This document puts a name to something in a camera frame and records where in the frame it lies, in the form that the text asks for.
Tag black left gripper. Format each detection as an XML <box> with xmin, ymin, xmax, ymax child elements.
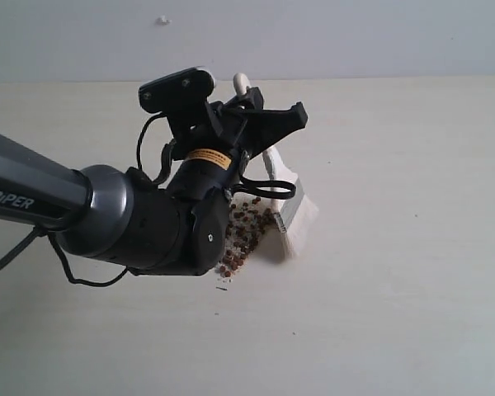
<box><xmin>164</xmin><ymin>97</ymin><xmax>306</xmax><ymax>200</ymax></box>

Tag white wooden paint brush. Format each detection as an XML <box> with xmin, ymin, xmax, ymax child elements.
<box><xmin>230</xmin><ymin>73</ymin><xmax>318</xmax><ymax>257</ymax></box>

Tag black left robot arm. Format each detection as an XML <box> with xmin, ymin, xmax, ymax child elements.
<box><xmin>0</xmin><ymin>78</ymin><xmax>308</xmax><ymax>276</ymax></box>

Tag pile of brown pellets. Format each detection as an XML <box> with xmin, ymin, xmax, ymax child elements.
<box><xmin>214</xmin><ymin>195</ymin><xmax>276</xmax><ymax>283</ymax></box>

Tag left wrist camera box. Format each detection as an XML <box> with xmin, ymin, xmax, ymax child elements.
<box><xmin>138</xmin><ymin>67</ymin><xmax>215</xmax><ymax>114</ymax></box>

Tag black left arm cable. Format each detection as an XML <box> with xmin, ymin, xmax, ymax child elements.
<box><xmin>0</xmin><ymin>113</ymin><xmax>297</xmax><ymax>286</ymax></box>

